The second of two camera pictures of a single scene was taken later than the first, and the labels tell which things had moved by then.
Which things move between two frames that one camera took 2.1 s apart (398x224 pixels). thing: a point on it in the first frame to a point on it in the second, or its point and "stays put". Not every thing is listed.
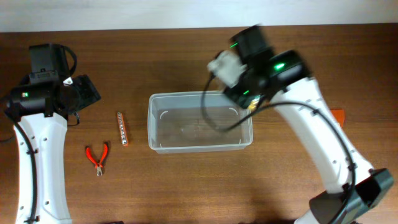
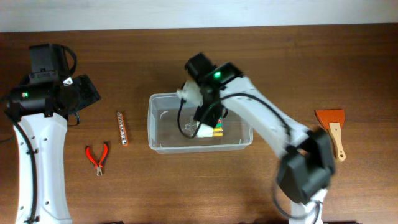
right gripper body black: [243, 88] to [200, 113]
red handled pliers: [98, 167] stays put
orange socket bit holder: [122, 129] stays put
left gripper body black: [90, 93] stays put
